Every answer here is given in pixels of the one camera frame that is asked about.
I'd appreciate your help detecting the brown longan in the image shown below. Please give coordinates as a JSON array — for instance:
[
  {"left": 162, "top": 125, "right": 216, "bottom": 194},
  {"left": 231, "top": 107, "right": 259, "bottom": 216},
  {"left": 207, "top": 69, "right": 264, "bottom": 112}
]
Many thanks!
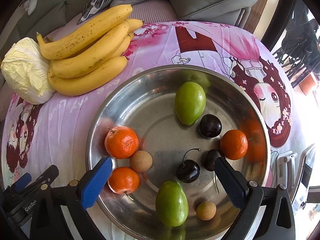
[
  {"left": 196, "top": 202, "right": 217, "bottom": 221},
  {"left": 130, "top": 151, "right": 153, "bottom": 173}
]

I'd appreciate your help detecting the green mango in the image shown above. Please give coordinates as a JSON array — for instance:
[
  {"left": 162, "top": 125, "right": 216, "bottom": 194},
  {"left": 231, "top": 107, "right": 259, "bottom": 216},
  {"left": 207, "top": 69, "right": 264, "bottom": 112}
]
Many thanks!
[
  {"left": 175, "top": 81, "right": 206, "bottom": 126},
  {"left": 155, "top": 180, "right": 189, "bottom": 227}
]

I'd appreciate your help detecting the orange tangerine with stem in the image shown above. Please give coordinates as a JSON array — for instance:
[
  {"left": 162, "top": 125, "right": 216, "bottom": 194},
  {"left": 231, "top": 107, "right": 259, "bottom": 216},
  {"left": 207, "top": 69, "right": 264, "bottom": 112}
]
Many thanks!
[{"left": 104, "top": 126, "right": 139, "bottom": 159}]

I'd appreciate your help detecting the cartoon print tablecloth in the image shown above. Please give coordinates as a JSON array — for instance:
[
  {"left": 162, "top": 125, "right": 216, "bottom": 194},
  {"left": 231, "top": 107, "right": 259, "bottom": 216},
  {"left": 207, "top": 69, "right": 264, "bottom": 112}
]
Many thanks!
[{"left": 1, "top": 22, "right": 312, "bottom": 186}]

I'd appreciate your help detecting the bottom banana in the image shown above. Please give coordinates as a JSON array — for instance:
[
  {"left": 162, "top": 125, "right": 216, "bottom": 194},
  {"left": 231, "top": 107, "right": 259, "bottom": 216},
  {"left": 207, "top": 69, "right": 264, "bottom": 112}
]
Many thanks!
[{"left": 48, "top": 56, "right": 128, "bottom": 96}]

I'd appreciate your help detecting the napa cabbage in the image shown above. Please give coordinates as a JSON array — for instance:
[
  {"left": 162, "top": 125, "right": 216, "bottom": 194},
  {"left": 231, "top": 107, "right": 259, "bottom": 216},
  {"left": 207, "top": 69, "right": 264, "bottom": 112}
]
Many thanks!
[{"left": 1, "top": 37, "right": 55, "bottom": 105}]

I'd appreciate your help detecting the steel round tray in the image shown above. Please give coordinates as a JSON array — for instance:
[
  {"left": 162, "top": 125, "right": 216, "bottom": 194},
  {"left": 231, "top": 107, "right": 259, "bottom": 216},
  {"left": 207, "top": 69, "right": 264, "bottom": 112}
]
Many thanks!
[{"left": 86, "top": 65, "right": 270, "bottom": 239}]

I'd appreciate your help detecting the middle banana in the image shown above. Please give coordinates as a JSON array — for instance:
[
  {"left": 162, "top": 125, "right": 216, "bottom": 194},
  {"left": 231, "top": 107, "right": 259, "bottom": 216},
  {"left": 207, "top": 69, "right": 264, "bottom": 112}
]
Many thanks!
[{"left": 50, "top": 20, "right": 130, "bottom": 79}]

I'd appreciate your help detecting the top spotted banana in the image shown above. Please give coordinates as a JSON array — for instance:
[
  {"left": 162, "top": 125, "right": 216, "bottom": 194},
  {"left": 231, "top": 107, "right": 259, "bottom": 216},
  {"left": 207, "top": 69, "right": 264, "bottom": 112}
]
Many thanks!
[{"left": 36, "top": 4, "right": 133, "bottom": 60}]

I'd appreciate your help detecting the grey sofa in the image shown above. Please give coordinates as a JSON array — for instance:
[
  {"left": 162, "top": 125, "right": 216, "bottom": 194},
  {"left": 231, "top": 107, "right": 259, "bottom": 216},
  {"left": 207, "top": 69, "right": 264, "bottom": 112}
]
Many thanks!
[{"left": 1, "top": 0, "right": 89, "bottom": 58}]

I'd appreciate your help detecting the grey leather cushion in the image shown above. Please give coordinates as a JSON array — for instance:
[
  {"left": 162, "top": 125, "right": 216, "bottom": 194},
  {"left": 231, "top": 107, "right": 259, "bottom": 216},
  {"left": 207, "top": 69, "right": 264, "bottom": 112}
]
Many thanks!
[{"left": 169, "top": 0, "right": 259, "bottom": 28}]

